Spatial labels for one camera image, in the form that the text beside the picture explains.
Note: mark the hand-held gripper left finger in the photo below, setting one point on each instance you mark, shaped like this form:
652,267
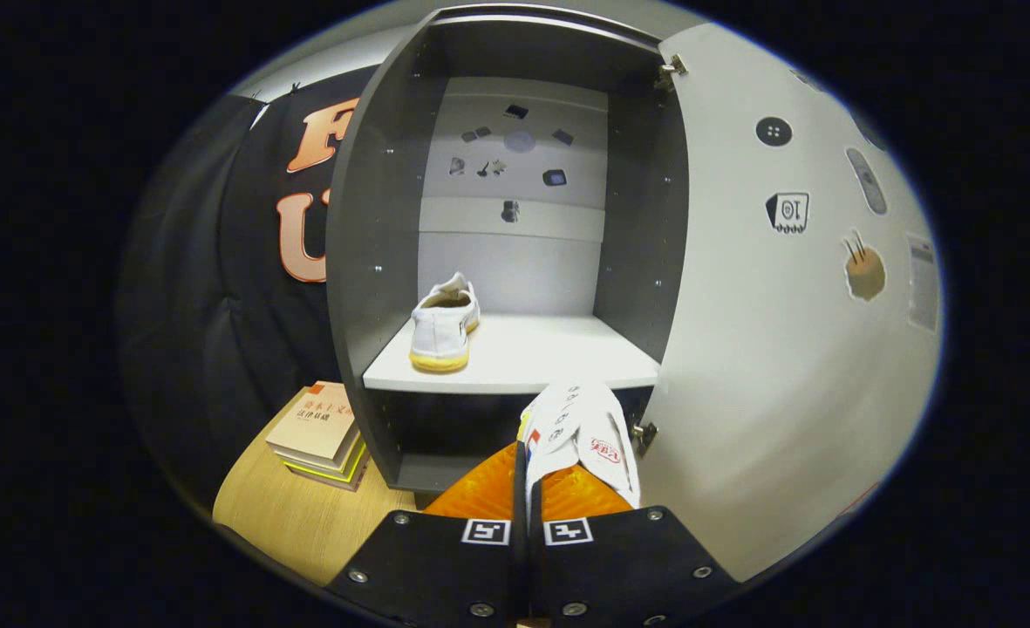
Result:
427,567

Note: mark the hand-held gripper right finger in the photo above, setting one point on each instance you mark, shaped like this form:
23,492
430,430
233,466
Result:
628,567

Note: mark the white canvas shoe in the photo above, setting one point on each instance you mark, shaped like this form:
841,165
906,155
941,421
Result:
580,419
440,336

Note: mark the beige shoe cabinet door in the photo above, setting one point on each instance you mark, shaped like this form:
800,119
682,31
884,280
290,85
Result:
741,392

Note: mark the grey shoe cabinet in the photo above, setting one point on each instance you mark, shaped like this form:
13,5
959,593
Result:
366,262

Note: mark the metal door hinge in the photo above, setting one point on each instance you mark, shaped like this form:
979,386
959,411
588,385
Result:
671,70
644,438

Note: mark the white cabinet shelf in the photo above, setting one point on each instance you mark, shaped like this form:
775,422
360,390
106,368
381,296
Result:
549,349

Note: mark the stack of books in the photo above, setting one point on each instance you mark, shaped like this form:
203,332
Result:
314,427

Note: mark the black backdrop cloth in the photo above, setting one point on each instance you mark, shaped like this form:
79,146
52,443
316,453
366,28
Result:
209,305

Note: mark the row of black cloth clips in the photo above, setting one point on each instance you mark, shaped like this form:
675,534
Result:
295,87

